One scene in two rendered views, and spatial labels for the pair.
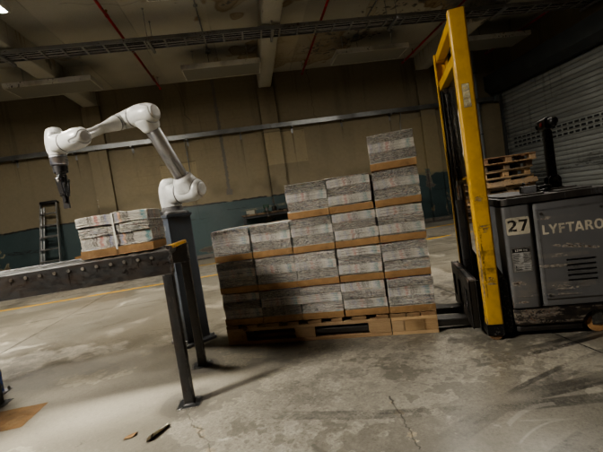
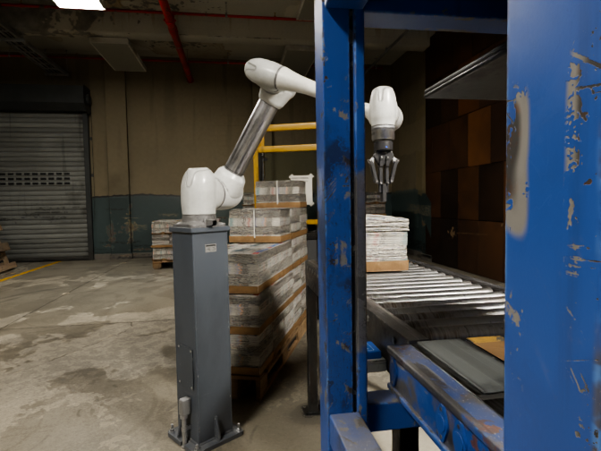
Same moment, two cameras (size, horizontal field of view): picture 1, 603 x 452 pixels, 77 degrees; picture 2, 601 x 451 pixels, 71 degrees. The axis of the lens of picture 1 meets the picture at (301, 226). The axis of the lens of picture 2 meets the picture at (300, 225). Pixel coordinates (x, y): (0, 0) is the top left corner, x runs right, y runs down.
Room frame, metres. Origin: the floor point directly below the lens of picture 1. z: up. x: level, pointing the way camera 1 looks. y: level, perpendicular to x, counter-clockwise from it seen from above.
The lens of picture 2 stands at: (2.54, 2.96, 1.10)
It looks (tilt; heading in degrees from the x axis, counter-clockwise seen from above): 3 degrees down; 268
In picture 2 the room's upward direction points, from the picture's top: 1 degrees counter-clockwise
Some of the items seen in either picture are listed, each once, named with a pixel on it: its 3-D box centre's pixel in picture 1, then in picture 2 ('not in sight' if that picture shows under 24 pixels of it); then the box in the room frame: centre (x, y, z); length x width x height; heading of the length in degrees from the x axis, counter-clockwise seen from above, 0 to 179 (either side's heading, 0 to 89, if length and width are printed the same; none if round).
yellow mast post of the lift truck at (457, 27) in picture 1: (474, 169); not in sight; (2.14, -1.01, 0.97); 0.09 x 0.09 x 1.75; 76
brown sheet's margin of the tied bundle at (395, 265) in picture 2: (107, 251); (370, 263); (2.17, 1.12, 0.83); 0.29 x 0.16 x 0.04; 6
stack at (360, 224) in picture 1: (303, 275); (258, 302); (2.74, 0.04, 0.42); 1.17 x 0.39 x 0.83; 76
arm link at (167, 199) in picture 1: (170, 193); (199, 191); (2.94, 0.96, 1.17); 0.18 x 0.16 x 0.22; 66
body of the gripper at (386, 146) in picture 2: (61, 174); (383, 153); (2.15, 1.28, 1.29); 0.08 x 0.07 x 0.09; 7
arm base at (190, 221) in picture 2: (170, 211); (201, 220); (2.93, 0.98, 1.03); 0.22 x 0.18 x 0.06; 133
